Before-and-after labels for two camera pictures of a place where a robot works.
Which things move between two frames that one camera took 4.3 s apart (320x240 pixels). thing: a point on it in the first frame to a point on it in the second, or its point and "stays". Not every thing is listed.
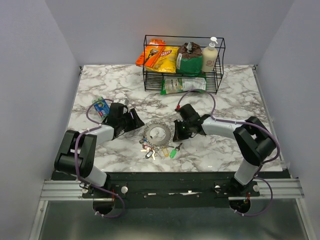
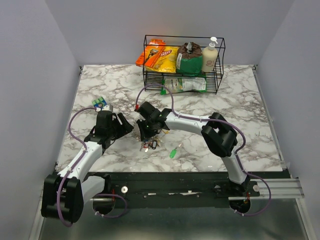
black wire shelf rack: x=183 y=63 stays
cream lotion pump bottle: x=210 y=56 stays
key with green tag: x=173 y=152 stays
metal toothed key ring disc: x=155 y=123 to x=137 y=132
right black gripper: x=178 y=135 to x=145 y=135
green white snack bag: x=181 y=84 stays
